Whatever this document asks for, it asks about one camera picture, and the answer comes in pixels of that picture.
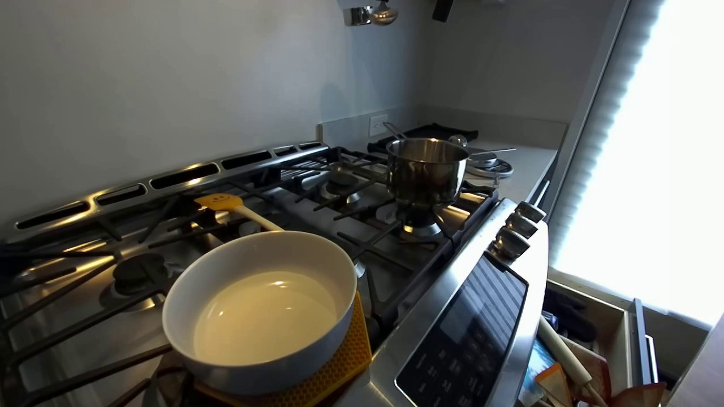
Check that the silver ladle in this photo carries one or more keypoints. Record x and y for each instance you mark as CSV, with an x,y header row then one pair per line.
x,y
485,151

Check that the black oven mitt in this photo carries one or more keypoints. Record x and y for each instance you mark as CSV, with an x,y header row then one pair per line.
x,y
572,319

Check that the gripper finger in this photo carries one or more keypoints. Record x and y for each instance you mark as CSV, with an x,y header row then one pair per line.
x,y
443,9

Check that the open drawer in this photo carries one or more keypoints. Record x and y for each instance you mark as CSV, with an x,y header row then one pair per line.
x,y
613,339

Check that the stainless steel gas stove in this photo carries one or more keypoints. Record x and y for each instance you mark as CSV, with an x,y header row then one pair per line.
x,y
464,316

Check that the glass pot lid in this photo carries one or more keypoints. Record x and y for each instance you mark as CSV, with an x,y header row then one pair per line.
x,y
490,167

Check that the white frying pan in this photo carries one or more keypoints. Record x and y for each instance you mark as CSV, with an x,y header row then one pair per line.
x,y
266,316

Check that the wooden rolling pin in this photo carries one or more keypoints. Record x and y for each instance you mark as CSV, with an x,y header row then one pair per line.
x,y
565,356

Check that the white wall socket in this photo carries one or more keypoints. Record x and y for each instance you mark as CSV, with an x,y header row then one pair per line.
x,y
378,125

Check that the stove knob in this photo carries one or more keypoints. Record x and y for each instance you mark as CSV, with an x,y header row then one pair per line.
x,y
531,211
509,244
521,225

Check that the silver pot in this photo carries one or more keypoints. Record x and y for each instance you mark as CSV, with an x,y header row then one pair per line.
x,y
424,172

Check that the black mat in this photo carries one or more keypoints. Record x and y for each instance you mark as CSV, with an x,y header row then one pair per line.
x,y
435,133

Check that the window with blinds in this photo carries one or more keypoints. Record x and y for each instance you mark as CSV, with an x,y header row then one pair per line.
x,y
650,147

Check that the stove burner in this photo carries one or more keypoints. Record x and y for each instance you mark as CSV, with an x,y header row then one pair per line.
x,y
421,224
341,180
137,274

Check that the orange silicone trivet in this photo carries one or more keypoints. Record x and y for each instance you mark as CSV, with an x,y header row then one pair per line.
x,y
350,347

